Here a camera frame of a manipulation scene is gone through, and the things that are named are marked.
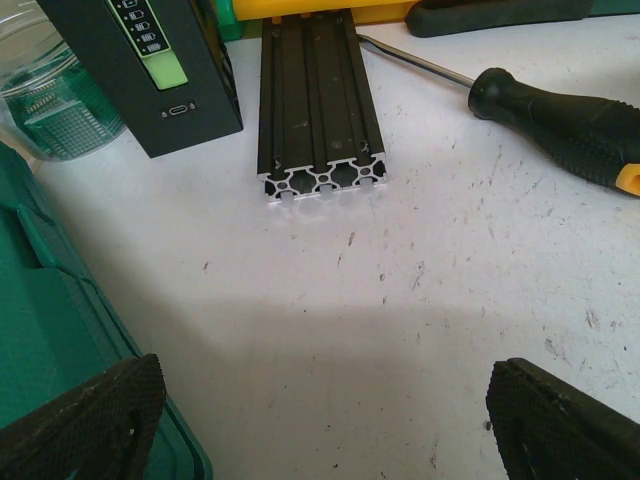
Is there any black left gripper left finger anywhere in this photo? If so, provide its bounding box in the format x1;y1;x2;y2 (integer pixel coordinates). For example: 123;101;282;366
1;354;166;479

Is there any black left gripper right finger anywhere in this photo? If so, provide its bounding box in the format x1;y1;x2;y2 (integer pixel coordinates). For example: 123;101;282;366
486;358;639;479

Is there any clear glass jar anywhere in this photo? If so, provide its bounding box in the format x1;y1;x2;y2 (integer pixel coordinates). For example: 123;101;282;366
1;1;126;161

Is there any black green battery box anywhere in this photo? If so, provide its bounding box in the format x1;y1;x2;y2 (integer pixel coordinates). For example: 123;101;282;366
39;0;243;158

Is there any black aluminium extrusion profile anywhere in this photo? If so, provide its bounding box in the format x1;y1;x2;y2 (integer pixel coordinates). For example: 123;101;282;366
257;9;387;202

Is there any green storage bin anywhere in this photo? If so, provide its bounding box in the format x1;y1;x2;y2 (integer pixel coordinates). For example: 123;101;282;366
212;0;245;42

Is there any black sanding block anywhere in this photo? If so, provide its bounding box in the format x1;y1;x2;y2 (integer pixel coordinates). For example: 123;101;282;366
404;1;594;38

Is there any yellow storage bin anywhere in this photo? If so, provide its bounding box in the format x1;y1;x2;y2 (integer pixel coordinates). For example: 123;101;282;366
232;0;416;24

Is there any black yellow handled screwdriver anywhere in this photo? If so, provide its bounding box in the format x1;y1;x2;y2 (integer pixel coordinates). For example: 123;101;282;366
358;34;639;196

